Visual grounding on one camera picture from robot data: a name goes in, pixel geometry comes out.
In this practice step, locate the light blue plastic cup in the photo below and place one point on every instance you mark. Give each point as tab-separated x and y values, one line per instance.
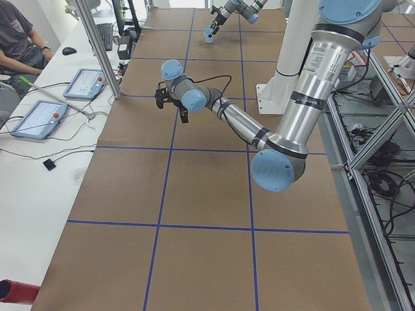
208	35

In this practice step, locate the near blue teach pendant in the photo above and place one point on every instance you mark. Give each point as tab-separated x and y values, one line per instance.
41	120

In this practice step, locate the aluminium frame rack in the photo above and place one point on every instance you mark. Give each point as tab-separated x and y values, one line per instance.
368	128

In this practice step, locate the black computer keyboard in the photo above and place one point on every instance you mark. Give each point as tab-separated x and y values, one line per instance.
105	31

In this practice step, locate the small black square pad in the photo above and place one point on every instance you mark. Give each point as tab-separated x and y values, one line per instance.
49	164

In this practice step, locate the black computer mouse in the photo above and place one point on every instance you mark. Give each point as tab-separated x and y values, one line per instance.
66	51

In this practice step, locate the blue teach pendant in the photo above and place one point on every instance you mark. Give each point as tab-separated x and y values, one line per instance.
41	120
86	84

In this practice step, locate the red cylinder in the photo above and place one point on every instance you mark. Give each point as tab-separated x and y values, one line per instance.
18	292

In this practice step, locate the far blue teach pendant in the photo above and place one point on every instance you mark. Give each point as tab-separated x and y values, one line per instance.
86	84

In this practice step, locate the black power adapter box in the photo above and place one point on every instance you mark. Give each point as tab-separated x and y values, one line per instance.
124	48

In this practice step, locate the seated person in grey shirt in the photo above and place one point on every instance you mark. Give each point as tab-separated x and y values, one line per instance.
23	51

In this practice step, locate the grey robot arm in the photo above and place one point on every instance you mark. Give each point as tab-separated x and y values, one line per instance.
249	12
339	28

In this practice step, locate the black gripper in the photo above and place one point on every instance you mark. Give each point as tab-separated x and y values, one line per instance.
177	105
221	17

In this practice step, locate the aluminium frame post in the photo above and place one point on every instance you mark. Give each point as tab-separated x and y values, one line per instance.
98	47

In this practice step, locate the silver rod green handle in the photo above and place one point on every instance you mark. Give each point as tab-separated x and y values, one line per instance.
25	81

